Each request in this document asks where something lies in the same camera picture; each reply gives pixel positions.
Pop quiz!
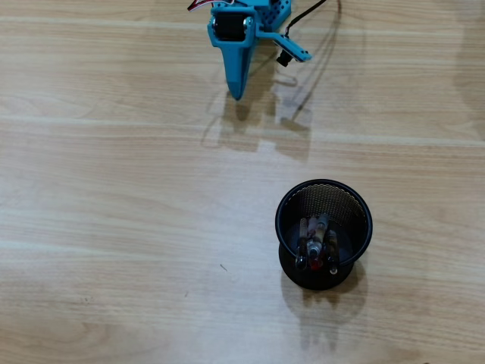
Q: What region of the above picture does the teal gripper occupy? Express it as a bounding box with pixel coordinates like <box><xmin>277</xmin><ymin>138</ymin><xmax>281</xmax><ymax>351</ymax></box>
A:
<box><xmin>206</xmin><ymin>0</ymin><xmax>266</xmax><ymax>102</ymax></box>

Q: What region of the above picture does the black pen with silver tip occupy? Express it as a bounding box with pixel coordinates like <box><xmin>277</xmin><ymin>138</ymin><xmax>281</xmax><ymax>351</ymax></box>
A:
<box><xmin>308</xmin><ymin>212</ymin><xmax>330</xmax><ymax>262</ymax></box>

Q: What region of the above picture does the clear pen with black cap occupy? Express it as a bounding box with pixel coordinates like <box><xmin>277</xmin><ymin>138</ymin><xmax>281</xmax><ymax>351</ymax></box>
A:
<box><xmin>295</xmin><ymin>216</ymin><xmax>310</xmax><ymax>271</ymax></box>

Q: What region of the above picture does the clear pen with grey grip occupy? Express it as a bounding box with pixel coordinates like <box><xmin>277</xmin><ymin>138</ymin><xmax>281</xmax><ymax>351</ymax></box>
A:
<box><xmin>325</xmin><ymin>229</ymin><xmax>340</xmax><ymax>275</ymax></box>

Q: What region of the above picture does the red gel pen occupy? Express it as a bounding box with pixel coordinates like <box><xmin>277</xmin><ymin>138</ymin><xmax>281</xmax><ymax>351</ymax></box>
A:
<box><xmin>307</xmin><ymin>218</ymin><xmax>323</xmax><ymax>271</ymax></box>

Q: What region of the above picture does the black mesh pen holder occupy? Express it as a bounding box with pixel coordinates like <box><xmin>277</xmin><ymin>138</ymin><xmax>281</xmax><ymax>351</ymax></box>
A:
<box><xmin>274</xmin><ymin>178</ymin><xmax>374</xmax><ymax>292</ymax></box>

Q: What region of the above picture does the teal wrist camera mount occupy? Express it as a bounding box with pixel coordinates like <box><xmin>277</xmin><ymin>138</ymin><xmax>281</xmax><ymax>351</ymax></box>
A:
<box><xmin>256</xmin><ymin>30</ymin><xmax>314</xmax><ymax>66</ymax></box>

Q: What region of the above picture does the white and red servo cable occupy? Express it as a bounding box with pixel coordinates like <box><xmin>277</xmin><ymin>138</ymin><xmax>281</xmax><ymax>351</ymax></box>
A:
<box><xmin>187</xmin><ymin>0</ymin><xmax>236</xmax><ymax>12</ymax></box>

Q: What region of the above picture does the black camera cable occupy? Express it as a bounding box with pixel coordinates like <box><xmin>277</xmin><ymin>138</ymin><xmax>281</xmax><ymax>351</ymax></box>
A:
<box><xmin>283</xmin><ymin>0</ymin><xmax>327</xmax><ymax>37</ymax></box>

